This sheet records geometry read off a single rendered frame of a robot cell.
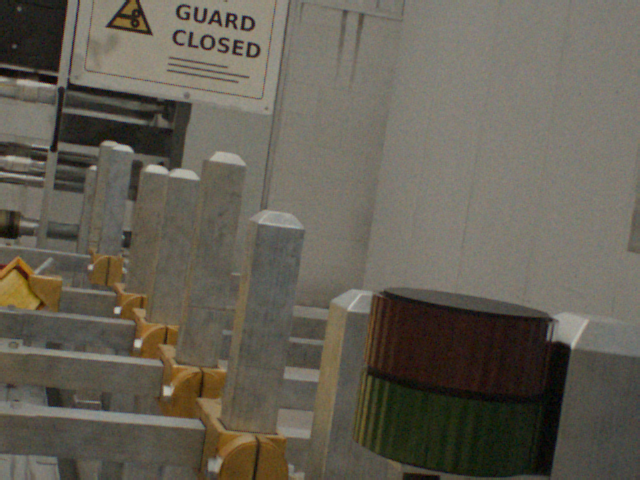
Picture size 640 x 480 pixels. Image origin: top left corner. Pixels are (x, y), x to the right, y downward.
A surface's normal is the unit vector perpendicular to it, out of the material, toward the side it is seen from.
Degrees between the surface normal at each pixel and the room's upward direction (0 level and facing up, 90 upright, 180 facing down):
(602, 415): 90
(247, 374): 90
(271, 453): 90
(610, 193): 90
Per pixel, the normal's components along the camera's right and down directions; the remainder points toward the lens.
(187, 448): 0.25, 0.09
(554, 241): -0.96, -0.13
